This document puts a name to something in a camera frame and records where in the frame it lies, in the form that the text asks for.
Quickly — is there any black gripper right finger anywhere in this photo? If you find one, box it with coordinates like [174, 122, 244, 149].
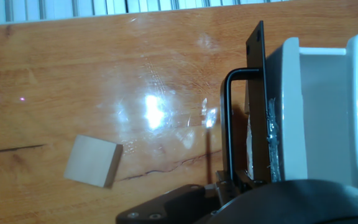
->
[247, 179, 272, 189]

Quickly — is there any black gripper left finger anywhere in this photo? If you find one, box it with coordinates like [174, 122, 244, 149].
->
[115, 170, 239, 224]

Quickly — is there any black metal drawer handle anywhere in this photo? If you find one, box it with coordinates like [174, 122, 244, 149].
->
[219, 20, 354, 187]

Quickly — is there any small wooden cube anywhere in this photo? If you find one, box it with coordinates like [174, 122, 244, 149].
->
[63, 134, 124, 189]

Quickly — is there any glossy wooden board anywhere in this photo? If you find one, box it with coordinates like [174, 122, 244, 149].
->
[0, 0, 358, 224]

